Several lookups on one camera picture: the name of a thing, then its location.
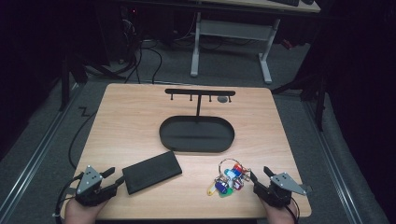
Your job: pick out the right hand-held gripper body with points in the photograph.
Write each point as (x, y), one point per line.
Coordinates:
(277, 193)

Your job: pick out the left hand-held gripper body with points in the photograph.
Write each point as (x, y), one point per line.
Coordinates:
(88, 180)

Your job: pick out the key bunch with colourful tags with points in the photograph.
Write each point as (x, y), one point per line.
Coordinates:
(221, 186)

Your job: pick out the black wallet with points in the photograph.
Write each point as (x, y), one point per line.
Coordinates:
(152, 172)

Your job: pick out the black key holder with tray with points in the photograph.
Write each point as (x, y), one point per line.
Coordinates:
(196, 137)

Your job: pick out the person's right hand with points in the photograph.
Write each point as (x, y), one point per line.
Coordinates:
(278, 215)

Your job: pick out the person's left hand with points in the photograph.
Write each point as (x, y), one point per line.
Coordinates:
(81, 213)

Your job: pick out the grey tape strip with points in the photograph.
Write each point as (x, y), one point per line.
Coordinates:
(71, 191)

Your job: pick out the black metal stand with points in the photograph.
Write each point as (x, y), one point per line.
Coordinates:
(319, 102)
(65, 84)

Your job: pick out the grey round table grommet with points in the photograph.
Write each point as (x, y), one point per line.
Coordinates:
(222, 99)

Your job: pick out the black keyboard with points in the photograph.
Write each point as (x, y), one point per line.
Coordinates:
(285, 2)

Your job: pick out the aluminium floor rail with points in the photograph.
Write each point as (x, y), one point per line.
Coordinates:
(331, 161)
(28, 168)

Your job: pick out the white frame desk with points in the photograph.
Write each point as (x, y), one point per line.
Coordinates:
(233, 29)

